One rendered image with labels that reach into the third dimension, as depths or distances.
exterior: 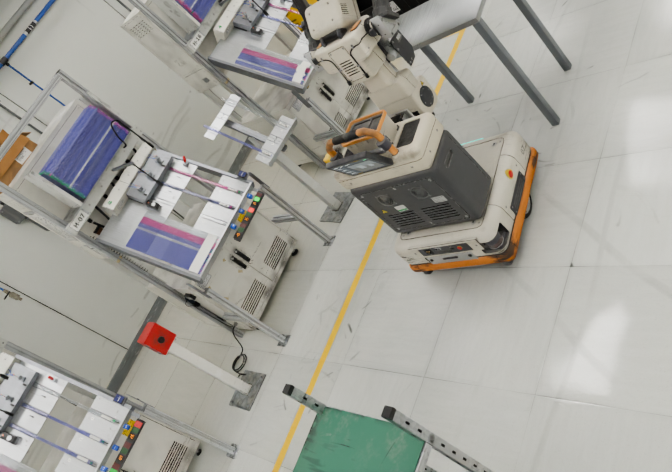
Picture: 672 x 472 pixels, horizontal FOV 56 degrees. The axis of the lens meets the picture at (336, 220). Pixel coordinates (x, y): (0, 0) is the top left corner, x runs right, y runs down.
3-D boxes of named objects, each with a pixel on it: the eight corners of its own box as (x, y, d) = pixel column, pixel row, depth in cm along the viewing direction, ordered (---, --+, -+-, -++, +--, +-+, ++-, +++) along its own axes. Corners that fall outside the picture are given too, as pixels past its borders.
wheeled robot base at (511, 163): (519, 264, 296) (489, 236, 284) (415, 276, 342) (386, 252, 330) (543, 153, 328) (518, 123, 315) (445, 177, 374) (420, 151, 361)
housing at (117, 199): (160, 157, 409) (153, 145, 396) (121, 220, 390) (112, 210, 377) (150, 153, 411) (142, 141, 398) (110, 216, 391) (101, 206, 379)
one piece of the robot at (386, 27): (392, 37, 270) (377, 16, 265) (384, 41, 273) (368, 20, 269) (401, 23, 275) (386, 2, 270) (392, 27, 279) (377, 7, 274)
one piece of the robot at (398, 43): (410, 72, 292) (381, 39, 281) (368, 89, 312) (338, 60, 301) (419, 47, 299) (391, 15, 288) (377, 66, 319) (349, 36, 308)
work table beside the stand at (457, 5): (559, 124, 337) (475, 17, 296) (453, 153, 388) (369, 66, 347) (572, 64, 358) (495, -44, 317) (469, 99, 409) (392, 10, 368)
